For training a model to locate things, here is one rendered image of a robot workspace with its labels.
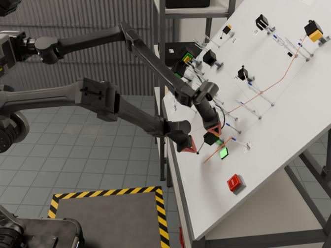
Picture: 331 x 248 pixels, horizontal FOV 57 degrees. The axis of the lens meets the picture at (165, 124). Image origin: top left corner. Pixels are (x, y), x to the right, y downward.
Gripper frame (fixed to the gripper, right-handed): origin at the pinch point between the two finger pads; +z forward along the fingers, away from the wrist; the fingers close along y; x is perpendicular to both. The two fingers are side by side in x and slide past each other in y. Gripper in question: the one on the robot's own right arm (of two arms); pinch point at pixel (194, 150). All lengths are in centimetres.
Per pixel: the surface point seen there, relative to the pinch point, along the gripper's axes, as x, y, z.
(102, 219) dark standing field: 120, 32, 42
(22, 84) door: 237, 243, -39
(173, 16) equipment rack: -10, 94, -24
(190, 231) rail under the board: 12.6, -31.2, 9.7
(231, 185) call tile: -13.8, -25.6, 1.6
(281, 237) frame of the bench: -13, -30, 41
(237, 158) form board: -17.3, -12.2, 4.4
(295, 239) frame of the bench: -17, -31, 45
